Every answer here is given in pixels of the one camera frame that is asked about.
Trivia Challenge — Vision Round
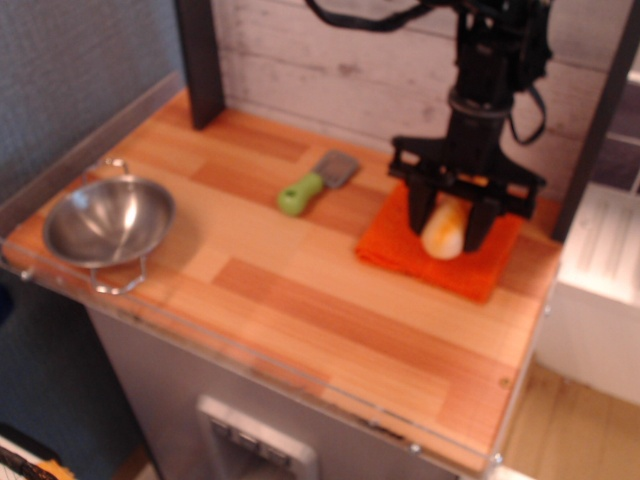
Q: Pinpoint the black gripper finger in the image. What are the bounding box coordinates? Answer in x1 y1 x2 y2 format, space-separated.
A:
408 182 437 234
464 198 504 251

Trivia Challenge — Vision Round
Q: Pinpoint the orange black object corner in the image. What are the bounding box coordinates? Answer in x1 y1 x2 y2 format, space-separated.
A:
1 447 75 480

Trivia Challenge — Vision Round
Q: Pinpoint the toy bread loaf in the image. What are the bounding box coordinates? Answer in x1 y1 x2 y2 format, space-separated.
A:
420 192 481 261

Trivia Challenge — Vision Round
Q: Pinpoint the dark shelf post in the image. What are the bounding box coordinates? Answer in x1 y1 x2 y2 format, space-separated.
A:
174 0 226 130
551 0 639 243

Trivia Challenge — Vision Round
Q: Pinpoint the dark right shelf post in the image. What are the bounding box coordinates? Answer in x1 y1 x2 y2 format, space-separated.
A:
551 0 639 243

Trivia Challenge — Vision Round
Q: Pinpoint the grey toy fridge cabinet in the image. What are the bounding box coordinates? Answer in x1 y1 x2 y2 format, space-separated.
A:
89 309 456 479

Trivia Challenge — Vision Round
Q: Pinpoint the dark left shelf post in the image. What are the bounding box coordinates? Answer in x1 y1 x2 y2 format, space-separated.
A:
174 0 226 130

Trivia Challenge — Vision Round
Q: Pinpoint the green handled toy spatula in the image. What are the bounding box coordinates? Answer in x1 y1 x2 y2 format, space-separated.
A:
276 150 360 217

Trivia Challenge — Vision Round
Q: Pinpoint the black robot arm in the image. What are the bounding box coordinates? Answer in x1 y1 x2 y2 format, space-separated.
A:
389 1 552 252

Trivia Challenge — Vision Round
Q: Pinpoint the orange knitted cloth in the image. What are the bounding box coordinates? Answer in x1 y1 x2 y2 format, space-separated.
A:
356 183 523 303

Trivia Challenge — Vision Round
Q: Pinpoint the white toy sink unit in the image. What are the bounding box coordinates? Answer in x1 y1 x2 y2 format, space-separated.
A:
536 70 639 403

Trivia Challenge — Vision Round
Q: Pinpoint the steel bowl with handles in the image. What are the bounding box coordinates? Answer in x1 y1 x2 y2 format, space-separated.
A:
43 158 176 296

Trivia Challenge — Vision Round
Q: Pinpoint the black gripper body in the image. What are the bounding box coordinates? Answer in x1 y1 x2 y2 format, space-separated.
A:
389 109 545 218

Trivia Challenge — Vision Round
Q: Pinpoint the clear acrylic table guard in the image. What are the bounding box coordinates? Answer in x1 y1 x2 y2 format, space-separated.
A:
3 229 560 477

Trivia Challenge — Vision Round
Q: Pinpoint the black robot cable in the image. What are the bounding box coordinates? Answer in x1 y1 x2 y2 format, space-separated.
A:
305 0 547 146

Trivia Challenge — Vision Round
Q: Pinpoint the silver dispenser panel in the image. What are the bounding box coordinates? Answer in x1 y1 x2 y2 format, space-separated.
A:
196 395 321 480

